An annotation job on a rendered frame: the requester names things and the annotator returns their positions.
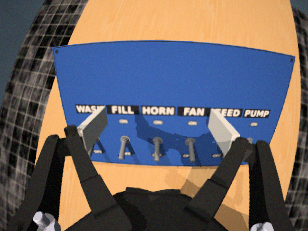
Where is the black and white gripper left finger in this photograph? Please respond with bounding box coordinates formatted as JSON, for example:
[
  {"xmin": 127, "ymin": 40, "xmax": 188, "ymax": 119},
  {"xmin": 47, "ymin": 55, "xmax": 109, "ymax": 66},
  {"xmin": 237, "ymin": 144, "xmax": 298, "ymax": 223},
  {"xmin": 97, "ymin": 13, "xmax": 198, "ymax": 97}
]
[{"xmin": 5, "ymin": 106, "xmax": 133, "ymax": 231}]

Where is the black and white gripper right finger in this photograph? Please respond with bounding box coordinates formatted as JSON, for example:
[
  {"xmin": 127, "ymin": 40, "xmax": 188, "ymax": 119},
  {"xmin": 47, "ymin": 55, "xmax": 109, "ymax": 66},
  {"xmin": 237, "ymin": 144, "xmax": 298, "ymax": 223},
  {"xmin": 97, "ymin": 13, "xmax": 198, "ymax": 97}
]
[{"xmin": 167, "ymin": 109, "xmax": 295, "ymax": 231}]

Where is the blue switch panel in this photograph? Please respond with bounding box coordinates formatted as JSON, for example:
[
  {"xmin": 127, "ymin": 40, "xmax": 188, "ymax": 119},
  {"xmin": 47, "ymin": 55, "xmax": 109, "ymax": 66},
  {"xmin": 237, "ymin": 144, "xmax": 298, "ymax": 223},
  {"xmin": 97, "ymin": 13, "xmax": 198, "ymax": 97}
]
[{"xmin": 52, "ymin": 40, "xmax": 296, "ymax": 167}]

